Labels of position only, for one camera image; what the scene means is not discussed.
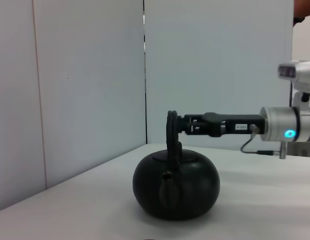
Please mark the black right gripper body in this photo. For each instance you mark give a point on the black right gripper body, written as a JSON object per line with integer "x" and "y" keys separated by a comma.
{"x": 235, "y": 120}

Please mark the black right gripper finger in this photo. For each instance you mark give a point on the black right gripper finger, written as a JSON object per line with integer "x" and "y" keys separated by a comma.
{"x": 195, "y": 116}
{"x": 198, "y": 131}

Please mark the black round teapot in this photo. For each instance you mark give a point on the black round teapot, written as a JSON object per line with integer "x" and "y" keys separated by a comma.
{"x": 195, "y": 190}

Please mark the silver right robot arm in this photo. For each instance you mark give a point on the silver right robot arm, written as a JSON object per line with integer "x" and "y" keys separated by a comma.
{"x": 277, "y": 125}

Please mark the dark object behind panel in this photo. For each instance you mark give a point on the dark object behind panel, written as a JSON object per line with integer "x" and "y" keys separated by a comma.
{"x": 305, "y": 7}

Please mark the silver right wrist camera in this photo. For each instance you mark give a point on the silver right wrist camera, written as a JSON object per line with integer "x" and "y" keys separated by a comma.
{"x": 300, "y": 72}

